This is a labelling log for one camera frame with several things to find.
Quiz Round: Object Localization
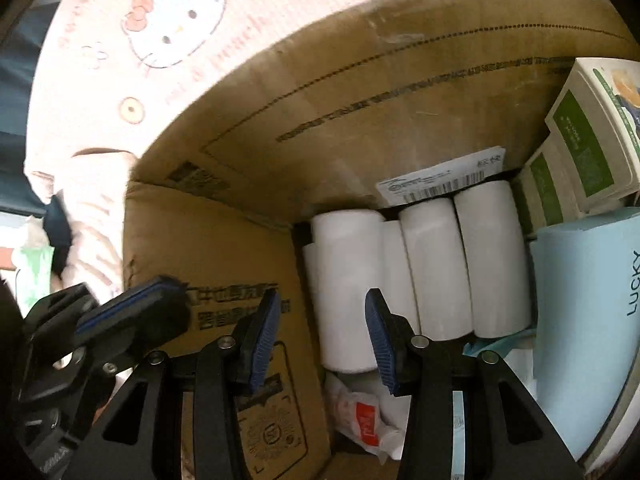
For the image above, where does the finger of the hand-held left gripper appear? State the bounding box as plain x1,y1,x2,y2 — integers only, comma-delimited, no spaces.
72,274,194,367

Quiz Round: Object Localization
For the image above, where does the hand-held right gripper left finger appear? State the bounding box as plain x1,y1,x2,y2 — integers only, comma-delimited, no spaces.
65,289,283,480

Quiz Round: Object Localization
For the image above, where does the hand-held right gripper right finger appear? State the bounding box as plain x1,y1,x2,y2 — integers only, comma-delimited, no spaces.
364,287,583,480

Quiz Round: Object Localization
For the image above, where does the white paper roll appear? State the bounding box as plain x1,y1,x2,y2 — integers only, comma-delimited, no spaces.
310,210,420,374
453,180,534,339
399,198,474,342
382,220,422,331

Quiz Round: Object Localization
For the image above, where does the brown cardboard box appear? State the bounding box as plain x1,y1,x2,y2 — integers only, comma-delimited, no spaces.
122,0,640,480

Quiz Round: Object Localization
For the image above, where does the clear wrapper with red print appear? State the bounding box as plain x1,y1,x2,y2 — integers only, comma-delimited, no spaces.
325,370,417,464

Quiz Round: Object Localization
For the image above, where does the green tissue pack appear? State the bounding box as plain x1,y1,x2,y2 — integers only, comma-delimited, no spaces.
10,215,57,311

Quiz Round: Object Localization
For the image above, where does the teal packet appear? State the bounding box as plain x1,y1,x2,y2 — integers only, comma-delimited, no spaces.
464,335,537,362

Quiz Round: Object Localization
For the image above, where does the light blue tissue pack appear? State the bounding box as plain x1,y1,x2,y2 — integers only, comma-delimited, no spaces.
527,207,640,467

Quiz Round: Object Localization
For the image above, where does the green and white box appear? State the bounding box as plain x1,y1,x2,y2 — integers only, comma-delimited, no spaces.
544,57,640,212
515,135,583,233

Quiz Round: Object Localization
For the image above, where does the dark blue cloth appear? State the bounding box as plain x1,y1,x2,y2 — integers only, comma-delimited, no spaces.
0,2,66,211

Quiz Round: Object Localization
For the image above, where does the pink printed mat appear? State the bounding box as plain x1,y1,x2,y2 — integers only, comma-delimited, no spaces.
22,0,512,303

